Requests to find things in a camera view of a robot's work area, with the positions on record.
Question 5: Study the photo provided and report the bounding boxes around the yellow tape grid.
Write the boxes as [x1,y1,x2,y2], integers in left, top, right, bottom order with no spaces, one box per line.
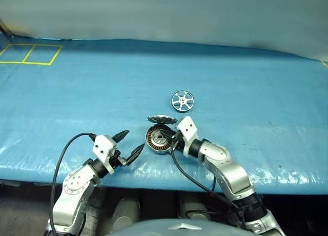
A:
[0,43,64,66]

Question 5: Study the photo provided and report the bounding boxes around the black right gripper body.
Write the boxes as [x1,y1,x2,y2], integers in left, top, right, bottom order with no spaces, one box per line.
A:
[171,131,185,151]

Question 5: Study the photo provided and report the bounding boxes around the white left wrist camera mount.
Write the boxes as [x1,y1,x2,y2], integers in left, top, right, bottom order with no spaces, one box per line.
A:
[92,134,117,174]

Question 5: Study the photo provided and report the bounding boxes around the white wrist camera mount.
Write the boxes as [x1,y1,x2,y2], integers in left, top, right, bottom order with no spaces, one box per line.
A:
[176,115,199,157]
[92,134,117,174]

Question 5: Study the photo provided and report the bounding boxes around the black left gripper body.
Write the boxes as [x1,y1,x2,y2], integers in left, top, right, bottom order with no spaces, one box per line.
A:
[110,148,128,170]

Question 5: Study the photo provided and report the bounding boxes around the blue plastic table cover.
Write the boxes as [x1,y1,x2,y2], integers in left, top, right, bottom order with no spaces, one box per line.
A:
[0,34,328,194]

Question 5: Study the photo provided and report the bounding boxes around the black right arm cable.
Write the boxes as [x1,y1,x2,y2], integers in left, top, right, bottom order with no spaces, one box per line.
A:
[171,141,247,229]

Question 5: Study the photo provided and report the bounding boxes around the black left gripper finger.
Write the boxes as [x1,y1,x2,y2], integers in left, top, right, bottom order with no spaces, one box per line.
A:
[125,143,146,166]
[112,129,131,144]

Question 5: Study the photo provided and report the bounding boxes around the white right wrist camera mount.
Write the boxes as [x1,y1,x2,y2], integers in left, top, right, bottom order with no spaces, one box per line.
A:
[176,115,199,157]

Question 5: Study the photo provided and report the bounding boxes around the silver motor stator copper windings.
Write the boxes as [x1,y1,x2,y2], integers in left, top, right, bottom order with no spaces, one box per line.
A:
[145,125,174,155]

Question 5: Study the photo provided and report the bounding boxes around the small silver toothed part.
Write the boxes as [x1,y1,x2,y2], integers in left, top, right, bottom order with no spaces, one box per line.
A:
[147,114,178,125]

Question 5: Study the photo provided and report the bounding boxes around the silver spoked rotor cap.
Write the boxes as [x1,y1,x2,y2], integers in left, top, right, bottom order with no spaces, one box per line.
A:
[170,90,195,113]

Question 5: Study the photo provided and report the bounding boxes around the metal frame post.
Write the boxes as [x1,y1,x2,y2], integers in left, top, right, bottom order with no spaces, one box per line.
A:
[0,18,15,38]

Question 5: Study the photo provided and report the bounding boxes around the grey rounded robot leg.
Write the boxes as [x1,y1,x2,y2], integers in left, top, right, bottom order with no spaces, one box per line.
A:
[111,198,141,230]
[179,197,213,221]

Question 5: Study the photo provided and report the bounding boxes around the grey robot torso with emblem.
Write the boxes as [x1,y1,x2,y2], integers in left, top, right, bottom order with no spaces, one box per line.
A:
[107,219,252,236]

